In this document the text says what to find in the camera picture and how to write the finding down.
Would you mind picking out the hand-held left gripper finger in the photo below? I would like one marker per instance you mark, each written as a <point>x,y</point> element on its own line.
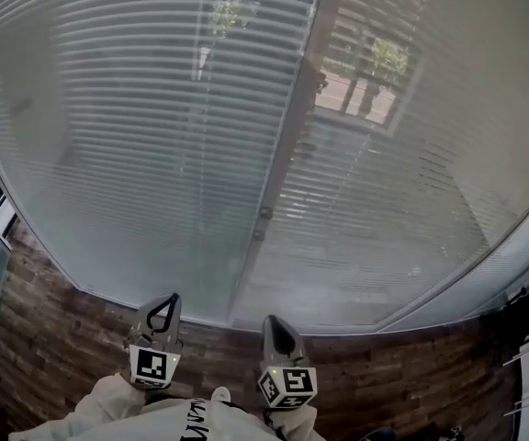
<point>144,322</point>
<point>176,329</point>

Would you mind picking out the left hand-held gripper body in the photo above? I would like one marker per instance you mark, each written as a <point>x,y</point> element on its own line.
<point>154,365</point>

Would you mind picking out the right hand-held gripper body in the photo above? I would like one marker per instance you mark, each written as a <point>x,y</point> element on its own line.
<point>287,384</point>

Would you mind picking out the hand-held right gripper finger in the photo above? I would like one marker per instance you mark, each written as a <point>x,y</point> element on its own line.
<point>270,345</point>
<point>294,345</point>

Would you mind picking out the round grey blinds knob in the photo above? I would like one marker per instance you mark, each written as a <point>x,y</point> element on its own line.
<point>265,212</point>
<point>259,234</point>

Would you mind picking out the person's left forearm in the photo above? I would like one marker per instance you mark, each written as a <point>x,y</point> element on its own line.
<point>108,398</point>

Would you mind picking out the person's right forearm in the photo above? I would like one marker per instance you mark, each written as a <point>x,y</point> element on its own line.
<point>301,423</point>

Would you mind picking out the grey partition frame post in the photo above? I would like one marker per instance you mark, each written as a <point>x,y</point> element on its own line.
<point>279,154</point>

